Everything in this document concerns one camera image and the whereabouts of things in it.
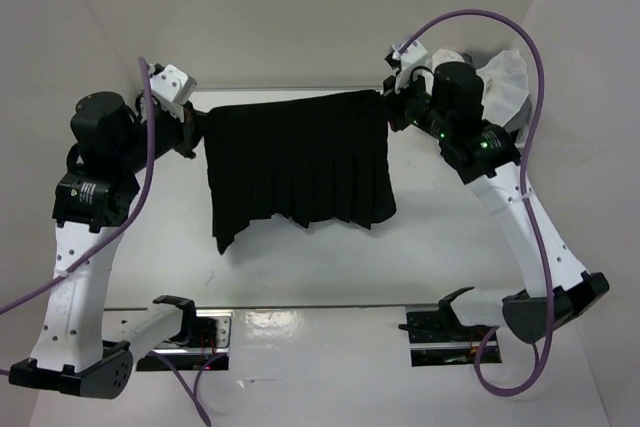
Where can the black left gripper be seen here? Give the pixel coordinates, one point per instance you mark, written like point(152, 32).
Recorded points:
point(190, 130)

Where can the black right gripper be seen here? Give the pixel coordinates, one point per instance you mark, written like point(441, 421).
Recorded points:
point(395, 98)

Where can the black pleated skirt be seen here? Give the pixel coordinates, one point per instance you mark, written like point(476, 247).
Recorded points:
point(309, 160)

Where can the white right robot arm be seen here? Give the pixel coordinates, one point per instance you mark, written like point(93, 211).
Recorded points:
point(558, 288)

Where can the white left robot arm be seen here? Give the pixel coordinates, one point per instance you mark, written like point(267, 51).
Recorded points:
point(108, 179)

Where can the white crumpled cloth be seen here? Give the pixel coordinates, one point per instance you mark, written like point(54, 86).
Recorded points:
point(495, 82)

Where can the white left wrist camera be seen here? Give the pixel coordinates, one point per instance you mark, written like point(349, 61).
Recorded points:
point(171, 84)

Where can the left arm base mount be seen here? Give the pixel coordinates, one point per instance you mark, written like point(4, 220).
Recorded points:
point(209, 342)

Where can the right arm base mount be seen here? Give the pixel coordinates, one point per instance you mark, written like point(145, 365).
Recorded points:
point(432, 344)

